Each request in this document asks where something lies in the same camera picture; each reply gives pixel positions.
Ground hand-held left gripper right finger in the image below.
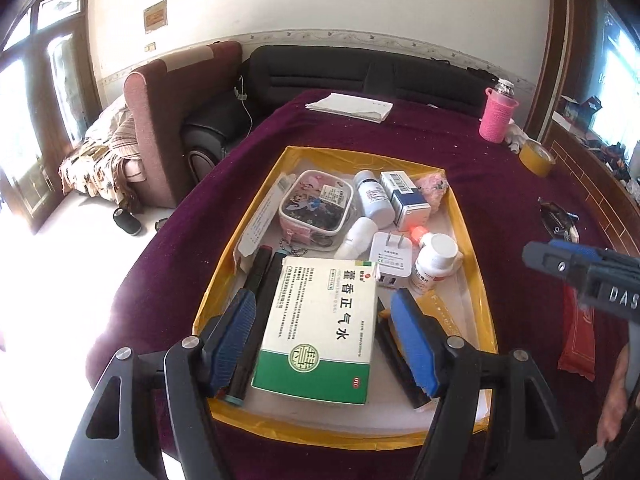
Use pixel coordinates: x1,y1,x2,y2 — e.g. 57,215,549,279
390,289,583,480

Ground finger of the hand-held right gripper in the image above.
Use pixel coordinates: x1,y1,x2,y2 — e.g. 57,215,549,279
522,241,592,282
547,239,609,262

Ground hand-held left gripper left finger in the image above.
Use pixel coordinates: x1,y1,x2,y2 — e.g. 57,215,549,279
60,287,258,480

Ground short black pen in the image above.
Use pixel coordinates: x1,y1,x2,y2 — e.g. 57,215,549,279
375,297,433,409

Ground black marker blue ends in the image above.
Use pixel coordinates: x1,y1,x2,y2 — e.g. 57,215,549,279
222,252,287,407

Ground black marker red cap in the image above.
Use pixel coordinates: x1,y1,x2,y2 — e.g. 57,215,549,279
242,245,275,296

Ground white pill bottle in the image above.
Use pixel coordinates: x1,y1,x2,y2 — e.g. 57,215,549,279
410,233,463,295

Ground white charger plug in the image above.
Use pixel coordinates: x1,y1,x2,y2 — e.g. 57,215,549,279
369,231,415,291

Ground white green medicine box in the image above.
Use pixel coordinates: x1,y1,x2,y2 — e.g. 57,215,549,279
250,256,379,406

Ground white orange carton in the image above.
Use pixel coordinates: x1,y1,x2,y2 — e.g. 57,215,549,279
237,172,293,273

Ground small white dropper bottle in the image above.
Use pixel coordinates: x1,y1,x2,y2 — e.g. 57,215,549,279
334,217,378,261

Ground clear cartoon pencil case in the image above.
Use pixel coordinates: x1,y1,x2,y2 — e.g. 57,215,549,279
279,170,355,238

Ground yellow-edged cardboard tray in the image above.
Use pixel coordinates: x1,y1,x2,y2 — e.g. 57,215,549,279
192,146,499,448

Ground person's right forearm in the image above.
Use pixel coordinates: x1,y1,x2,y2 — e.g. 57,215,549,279
597,342,633,448

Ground black red snack packet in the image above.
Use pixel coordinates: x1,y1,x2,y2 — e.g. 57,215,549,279
539,199,581,243

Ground wooden glass cabinet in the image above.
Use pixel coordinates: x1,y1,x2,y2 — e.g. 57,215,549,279
525,0,640,256

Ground yellow tape roll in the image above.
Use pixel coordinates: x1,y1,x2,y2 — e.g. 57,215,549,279
518,140,557,177

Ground white crumpled tissue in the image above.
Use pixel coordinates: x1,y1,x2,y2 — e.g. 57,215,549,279
502,125,528,153

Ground pink knitted pouch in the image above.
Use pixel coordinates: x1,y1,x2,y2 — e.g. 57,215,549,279
416,172,450,213

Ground white bottle grey cap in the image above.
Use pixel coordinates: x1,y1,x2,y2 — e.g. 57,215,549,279
353,170,396,225

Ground blue white box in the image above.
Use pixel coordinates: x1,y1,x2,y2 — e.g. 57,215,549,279
380,171,432,228

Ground pink knitted bottle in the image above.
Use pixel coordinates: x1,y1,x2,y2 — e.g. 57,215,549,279
478,79,520,143

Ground black round speaker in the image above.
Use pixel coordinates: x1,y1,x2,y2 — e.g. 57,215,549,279
113,206,143,236

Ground patterned cloth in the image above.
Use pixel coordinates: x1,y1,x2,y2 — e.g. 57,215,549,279
59,95,138,201

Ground maroon armchair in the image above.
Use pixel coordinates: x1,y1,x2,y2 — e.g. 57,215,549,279
124,41,243,208

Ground stack of white papers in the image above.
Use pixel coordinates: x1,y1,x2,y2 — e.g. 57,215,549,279
305,92,393,123

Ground black sofa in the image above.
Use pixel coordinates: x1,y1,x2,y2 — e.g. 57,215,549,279
181,45,501,183

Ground wooden glass door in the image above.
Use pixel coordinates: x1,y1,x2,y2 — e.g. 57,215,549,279
0,0,101,236

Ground white charging cable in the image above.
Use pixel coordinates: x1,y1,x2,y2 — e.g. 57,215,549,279
234,75,253,136

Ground wall plaque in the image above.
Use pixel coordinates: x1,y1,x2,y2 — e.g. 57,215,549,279
143,1,168,33

